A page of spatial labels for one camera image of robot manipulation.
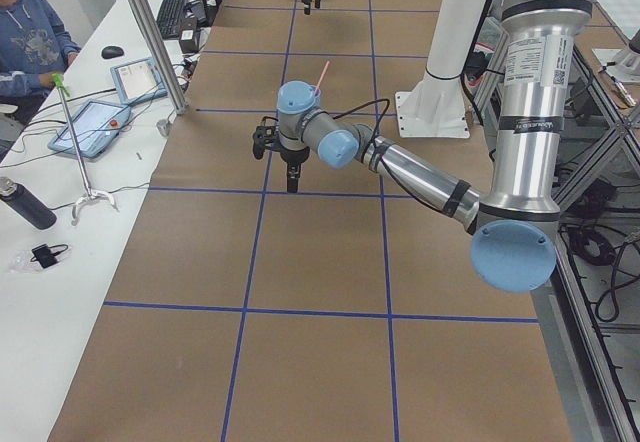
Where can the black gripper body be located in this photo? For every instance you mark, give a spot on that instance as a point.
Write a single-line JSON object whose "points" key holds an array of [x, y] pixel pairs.
{"points": [[293, 157]]}

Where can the pink chopstick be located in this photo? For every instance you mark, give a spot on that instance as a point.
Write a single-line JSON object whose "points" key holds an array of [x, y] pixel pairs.
{"points": [[323, 73]]}

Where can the black keyboard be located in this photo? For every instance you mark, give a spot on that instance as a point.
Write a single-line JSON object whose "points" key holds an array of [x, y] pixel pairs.
{"points": [[169, 18]]}

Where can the upper blue teach pendant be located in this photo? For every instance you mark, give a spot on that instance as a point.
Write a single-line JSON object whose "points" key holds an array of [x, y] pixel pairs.
{"points": [[138, 81]]}

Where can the blue teach pendant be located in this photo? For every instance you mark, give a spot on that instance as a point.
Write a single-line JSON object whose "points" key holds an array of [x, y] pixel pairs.
{"points": [[97, 124], [138, 81]]}

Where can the lower blue teach pendant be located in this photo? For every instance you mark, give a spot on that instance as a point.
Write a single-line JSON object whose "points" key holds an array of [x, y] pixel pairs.
{"points": [[97, 124]]}

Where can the black computer mouse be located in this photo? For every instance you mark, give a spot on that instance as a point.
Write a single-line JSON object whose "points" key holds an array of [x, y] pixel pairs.
{"points": [[111, 52]]}

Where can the metal reacher grabber tool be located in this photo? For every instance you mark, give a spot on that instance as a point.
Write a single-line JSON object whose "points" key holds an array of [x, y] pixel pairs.
{"points": [[90, 195]]}

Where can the small black adapter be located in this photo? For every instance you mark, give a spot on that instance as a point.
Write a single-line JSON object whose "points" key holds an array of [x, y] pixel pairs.
{"points": [[47, 256]]}

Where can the black water bottle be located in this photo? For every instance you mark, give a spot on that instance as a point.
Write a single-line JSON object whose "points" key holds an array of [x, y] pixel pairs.
{"points": [[27, 205]]}

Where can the person in blue hoodie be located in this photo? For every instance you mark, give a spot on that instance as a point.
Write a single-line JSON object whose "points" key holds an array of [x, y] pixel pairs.
{"points": [[35, 46]]}

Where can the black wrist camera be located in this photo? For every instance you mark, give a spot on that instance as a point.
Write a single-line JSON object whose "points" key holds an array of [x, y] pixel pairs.
{"points": [[265, 138]]}

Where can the aluminium frame post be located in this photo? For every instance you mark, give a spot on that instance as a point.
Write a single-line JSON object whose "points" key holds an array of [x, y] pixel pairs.
{"points": [[151, 34]]}

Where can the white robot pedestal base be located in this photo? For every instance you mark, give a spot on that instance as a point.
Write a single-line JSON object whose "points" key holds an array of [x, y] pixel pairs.
{"points": [[435, 106]]}

